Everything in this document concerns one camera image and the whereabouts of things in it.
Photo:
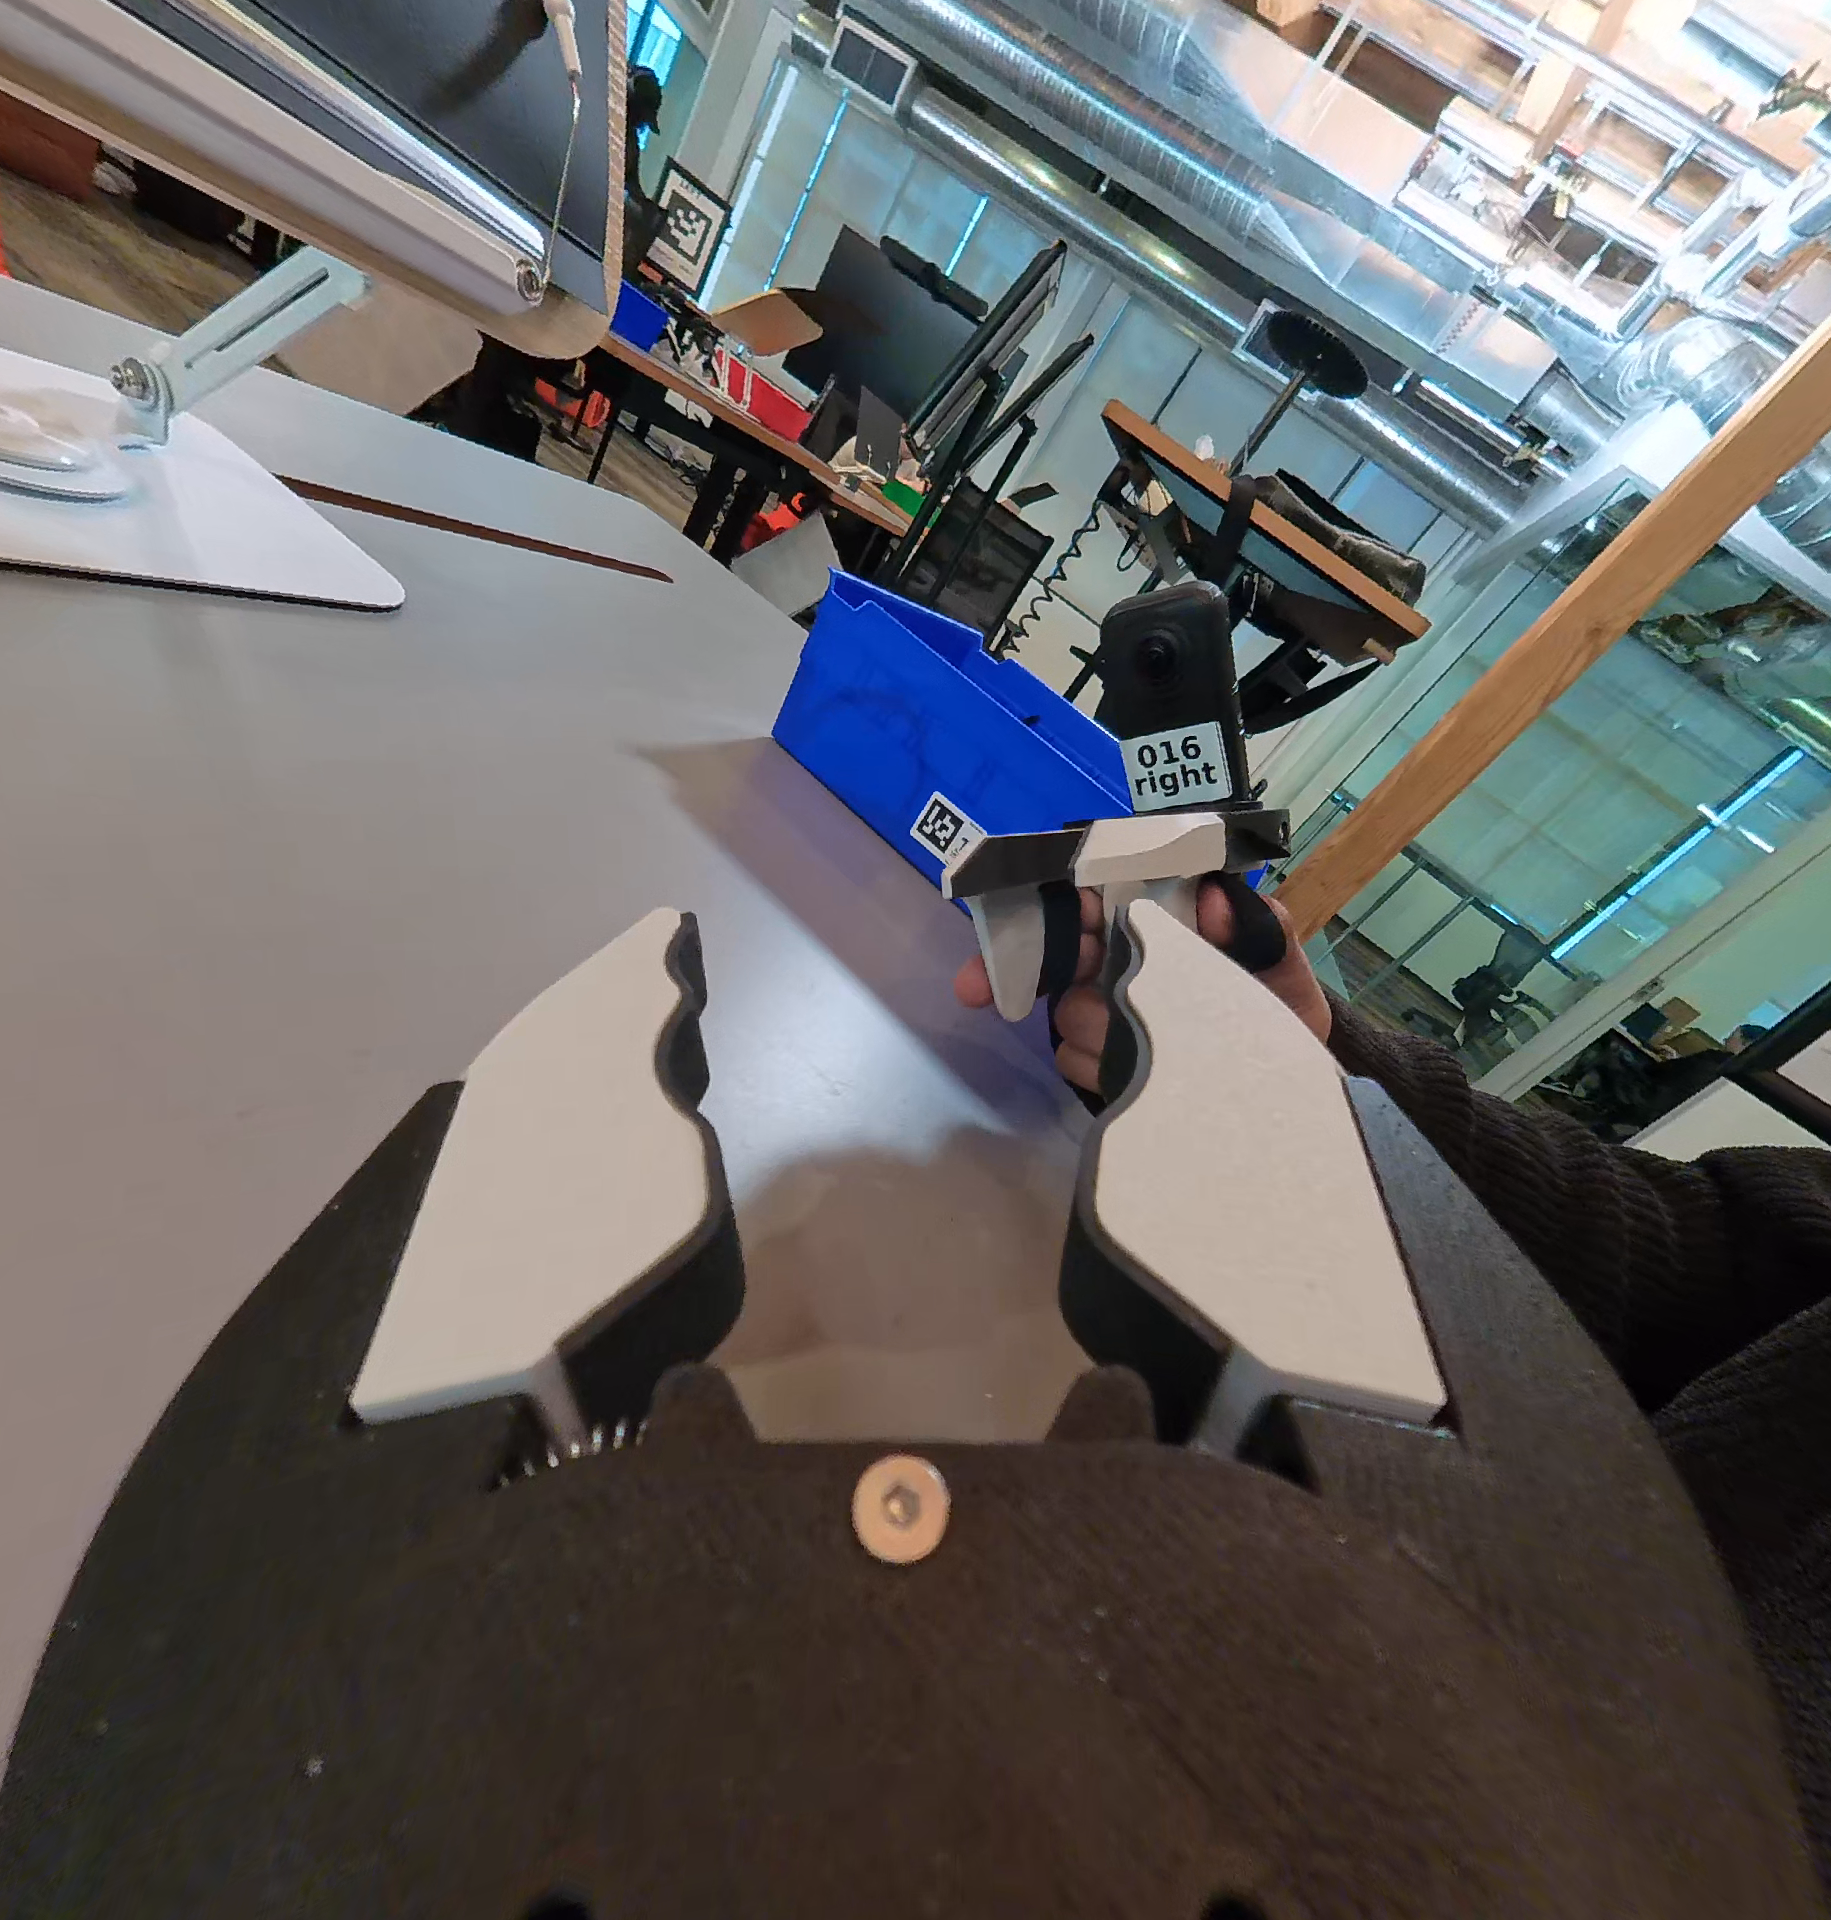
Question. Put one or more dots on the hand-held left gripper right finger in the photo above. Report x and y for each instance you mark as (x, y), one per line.
(1259, 1200)

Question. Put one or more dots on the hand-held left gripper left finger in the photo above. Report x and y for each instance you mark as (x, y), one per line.
(555, 1185)

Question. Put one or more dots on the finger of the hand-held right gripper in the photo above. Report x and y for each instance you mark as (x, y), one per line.
(1155, 850)

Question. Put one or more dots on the blue bin with tag sticker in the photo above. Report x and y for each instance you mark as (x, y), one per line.
(915, 704)

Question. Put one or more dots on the person's right hand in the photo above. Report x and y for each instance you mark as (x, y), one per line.
(1077, 1034)

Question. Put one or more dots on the tilted wooden table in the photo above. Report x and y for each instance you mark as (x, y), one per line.
(1259, 519)

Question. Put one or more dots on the black round disc on pole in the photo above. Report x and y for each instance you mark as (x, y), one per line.
(1313, 352)

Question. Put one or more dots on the dark computer monitors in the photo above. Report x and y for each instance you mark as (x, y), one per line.
(1005, 352)

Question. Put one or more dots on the red plastic bin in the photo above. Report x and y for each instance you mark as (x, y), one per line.
(749, 398)

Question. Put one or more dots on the background wooden desk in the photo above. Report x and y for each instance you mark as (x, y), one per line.
(705, 413)

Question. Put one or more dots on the small blue plastic bin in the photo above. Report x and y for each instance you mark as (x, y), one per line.
(637, 314)

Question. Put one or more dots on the black and white tag sign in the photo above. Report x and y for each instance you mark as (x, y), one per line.
(693, 224)

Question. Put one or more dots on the person's dark sweater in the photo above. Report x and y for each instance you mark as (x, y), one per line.
(1785, 1574)

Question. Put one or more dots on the large black display panel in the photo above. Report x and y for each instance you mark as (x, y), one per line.
(403, 90)

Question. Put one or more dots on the wooden post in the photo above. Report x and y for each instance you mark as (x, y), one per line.
(1575, 601)

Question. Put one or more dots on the silver ventilation duct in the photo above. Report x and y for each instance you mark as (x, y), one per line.
(1155, 164)

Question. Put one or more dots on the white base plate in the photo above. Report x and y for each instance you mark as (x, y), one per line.
(210, 533)

